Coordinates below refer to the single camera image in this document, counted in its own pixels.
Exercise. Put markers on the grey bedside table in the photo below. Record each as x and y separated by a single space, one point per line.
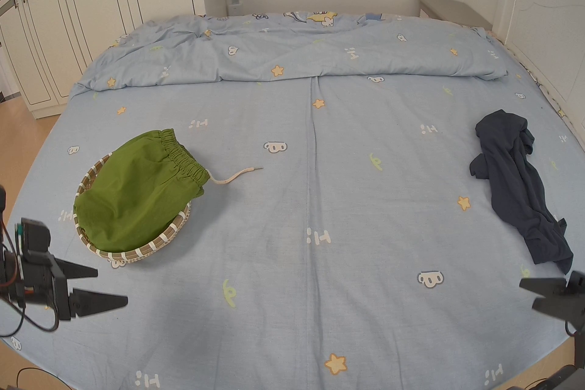
452 9

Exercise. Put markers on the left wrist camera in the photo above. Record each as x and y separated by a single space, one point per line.
35 239

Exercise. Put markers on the bed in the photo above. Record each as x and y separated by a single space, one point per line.
320 196

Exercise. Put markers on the pale blue quilt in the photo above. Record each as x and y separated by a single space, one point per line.
297 54

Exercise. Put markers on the green shorts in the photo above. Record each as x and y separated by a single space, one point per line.
132 196

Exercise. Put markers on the dark blue garment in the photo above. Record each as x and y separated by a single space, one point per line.
512 178

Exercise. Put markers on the white wardrobe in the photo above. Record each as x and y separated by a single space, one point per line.
91 13

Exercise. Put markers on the round woven basket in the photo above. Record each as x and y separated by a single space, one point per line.
160 239

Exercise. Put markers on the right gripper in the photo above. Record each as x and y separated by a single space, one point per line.
578 301

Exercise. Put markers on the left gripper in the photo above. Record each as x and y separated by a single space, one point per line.
41 283

